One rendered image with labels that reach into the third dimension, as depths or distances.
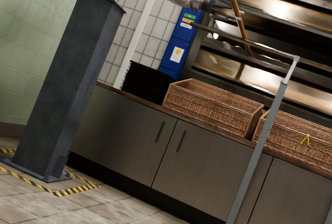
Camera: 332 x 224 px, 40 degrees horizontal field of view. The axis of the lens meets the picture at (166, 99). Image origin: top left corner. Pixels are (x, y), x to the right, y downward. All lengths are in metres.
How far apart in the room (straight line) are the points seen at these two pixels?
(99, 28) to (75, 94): 0.36
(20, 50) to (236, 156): 1.51
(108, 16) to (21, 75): 0.94
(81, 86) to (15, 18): 0.72
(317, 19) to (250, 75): 0.60
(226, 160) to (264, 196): 0.29
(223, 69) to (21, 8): 1.43
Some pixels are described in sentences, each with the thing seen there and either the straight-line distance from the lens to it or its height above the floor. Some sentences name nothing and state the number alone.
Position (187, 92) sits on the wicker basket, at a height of 0.72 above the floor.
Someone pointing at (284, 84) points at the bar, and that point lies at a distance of 2.65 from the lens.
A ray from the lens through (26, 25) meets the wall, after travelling 3.05.
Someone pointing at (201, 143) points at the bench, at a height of 0.46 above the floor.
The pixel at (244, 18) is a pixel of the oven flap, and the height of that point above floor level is 1.38.
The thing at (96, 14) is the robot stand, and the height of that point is 0.90.
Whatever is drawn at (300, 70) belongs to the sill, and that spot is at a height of 1.16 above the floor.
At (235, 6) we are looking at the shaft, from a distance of 2.39.
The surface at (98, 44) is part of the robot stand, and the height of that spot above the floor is 0.76.
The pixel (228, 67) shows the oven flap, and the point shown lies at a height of 1.02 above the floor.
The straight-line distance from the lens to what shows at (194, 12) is 3.43.
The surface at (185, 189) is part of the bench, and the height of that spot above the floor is 0.17.
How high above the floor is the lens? 0.56
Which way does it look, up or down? 1 degrees up
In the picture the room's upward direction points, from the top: 22 degrees clockwise
